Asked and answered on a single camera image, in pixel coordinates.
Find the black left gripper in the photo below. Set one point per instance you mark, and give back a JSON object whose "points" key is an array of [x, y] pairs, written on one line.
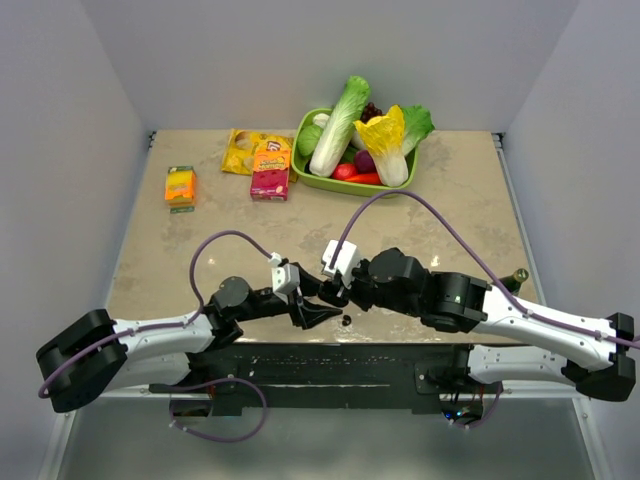
{"points": [[305, 314]]}

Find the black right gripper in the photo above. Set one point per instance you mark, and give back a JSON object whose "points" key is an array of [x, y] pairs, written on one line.
{"points": [[353, 292]]}

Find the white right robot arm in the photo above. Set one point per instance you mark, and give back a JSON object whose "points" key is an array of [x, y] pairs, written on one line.
{"points": [[590, 354]]}

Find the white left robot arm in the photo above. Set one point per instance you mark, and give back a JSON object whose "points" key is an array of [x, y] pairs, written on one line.
{"points": [[98, 353]]}

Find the orange toy carrot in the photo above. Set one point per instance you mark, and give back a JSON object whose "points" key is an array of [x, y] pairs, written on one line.
{"points": [[366, 178]]}

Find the red toy tomato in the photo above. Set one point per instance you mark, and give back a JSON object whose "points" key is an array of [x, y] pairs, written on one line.
{"points": [[344, 171]]}

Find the red snack box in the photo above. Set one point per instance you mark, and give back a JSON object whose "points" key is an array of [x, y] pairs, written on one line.
{"points": [[271, 175]]}

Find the purple toy onion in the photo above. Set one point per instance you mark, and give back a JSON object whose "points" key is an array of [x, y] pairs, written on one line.
{"points": [[363, 162]]}

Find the green round toy vegetable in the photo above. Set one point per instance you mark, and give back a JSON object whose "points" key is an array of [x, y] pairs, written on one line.
{"points": [[308, 138]]}

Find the yellow napa cabbage toy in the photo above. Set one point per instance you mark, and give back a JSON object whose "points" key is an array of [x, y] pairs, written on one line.
{"points": [[383, 138]]}

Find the yellow chips bag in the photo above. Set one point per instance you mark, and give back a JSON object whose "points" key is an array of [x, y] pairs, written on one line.
{"points": [[244, 144]]}

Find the orange sponge pack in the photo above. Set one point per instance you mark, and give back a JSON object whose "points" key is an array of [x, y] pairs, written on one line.
{"points": [[180, 189]]}

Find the white toy garlic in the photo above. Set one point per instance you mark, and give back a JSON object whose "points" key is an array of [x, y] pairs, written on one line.
{"points": [[321, 120]]}

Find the green glass bottle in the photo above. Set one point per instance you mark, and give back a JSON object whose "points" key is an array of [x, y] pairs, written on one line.
{"points": [[515, 280]]}

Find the green plastic tray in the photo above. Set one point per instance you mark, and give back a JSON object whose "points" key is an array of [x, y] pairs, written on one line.
{"points": [[300, 166]]}

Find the dark toy grapes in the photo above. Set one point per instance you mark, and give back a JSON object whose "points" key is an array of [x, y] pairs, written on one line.
{"points": [[370, 111]]}

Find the green lettuce leaf toy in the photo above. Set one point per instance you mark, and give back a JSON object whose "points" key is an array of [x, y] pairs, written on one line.
{"points": [[418, 125]]}

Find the green napa cabbage toy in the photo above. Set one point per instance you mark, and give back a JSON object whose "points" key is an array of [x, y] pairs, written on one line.
{"points": [[339, 129]]}

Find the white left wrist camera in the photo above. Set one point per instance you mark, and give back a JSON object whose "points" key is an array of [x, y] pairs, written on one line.
{"points": [[284, 276]]}

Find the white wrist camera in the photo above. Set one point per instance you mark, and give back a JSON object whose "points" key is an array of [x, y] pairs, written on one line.
{"points": [[342, 262], [284, 276]]}

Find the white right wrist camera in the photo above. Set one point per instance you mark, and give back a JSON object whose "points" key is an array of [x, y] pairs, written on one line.
{"points": [[342, 262]]}

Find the black base frame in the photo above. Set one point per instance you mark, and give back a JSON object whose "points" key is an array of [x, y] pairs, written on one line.
{"points": [[404, 376]]}

